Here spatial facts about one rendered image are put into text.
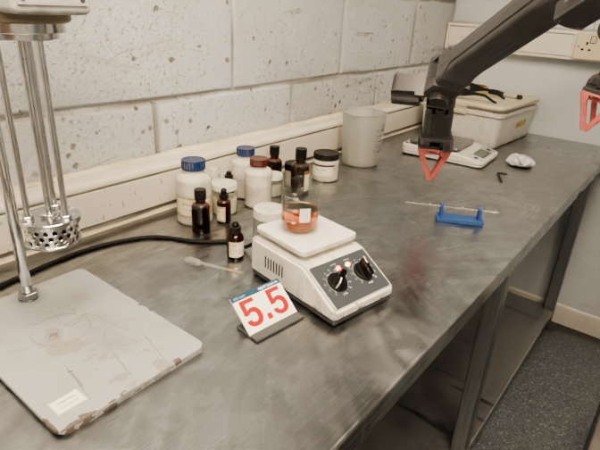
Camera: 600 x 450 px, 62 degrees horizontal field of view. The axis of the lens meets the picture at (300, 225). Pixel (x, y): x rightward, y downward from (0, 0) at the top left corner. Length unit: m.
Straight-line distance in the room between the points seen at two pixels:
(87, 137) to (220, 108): 0.33
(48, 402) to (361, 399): 0.35
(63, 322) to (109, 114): 0.44
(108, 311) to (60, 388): 0.16
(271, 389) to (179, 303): 0.23
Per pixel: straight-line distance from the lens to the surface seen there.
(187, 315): 0.76
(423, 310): 0.81
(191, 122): 1.17
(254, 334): 0.71
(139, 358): 0.67
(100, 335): 0.73
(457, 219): 1.14
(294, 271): 0.76
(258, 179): 1.09
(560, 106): 2.15
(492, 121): 1.80
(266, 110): 1.34
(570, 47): 2.08
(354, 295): 0.75
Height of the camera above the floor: 1.17
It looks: 24 degrees down
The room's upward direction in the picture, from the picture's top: 3 degrees clockwise
